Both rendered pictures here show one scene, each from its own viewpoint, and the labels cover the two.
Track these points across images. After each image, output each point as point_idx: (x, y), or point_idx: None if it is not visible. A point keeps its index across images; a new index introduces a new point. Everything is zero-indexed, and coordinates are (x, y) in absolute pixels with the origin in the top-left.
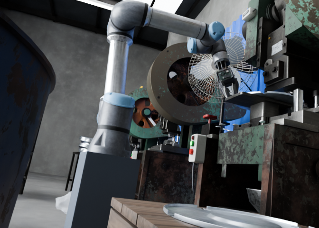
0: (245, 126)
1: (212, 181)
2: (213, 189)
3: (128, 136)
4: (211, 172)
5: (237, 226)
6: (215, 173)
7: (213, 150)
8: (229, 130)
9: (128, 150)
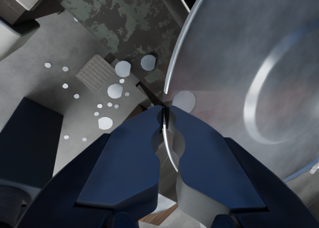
0: (179, 7)
1: None
2: None
3: (7, 220)
4: None
5: (159, 200)
6: None
7: None
8: (127, 76)
9: (21, 203)
